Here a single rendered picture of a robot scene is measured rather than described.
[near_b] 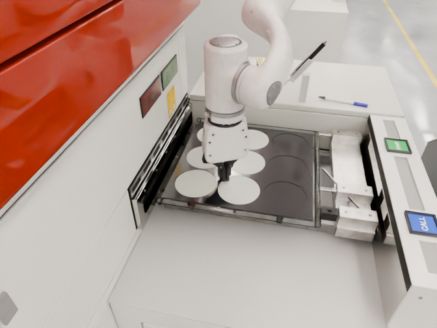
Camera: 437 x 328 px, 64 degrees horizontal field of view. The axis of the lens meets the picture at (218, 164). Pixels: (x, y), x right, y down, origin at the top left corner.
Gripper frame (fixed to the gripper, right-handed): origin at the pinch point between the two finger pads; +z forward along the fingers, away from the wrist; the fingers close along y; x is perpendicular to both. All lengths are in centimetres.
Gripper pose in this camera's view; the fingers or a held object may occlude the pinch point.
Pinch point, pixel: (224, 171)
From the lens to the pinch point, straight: 84.7
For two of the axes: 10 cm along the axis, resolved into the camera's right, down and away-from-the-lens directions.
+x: -2.7, -6.0, 7.5
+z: 0.0, 7.8, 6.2
